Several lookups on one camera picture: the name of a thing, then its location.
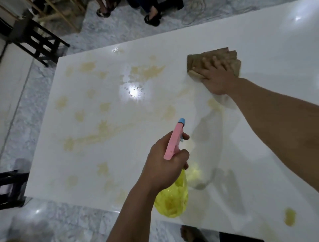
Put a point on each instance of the person's right hand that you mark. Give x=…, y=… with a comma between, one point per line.
x=218, y=79

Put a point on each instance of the person's left hand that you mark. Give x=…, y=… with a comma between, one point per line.
x=159, y=164

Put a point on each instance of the person's left thumb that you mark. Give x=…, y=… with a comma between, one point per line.
x=182, y=157

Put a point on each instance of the person's right thumb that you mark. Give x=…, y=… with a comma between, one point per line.
x=199, y=73

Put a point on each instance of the person's right middle finger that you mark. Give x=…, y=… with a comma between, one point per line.
x=216, y=62

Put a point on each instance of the brown cleaning cloth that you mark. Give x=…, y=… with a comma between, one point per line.
x=196, y=59

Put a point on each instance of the yellow spray bottle pink head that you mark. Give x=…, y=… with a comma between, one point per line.
x=172, y=202

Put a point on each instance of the person's left forearm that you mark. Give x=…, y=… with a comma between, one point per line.
x=132, y=214

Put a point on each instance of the person's right forearm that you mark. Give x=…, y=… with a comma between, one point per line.
x=279, y=119

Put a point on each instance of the black sandal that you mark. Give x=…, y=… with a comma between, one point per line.
x=101, y=14
x=152, y=22

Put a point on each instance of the person's foot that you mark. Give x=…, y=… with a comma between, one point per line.
x=102, y=7
x=190, y=233
x=152, y=12

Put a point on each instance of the black wooden chair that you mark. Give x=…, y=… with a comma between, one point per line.
x=46, y=46

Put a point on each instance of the black wooden stool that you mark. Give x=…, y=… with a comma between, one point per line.
x=11, y=189

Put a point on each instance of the light wooden frame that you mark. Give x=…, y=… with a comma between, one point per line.
x=63, y=15

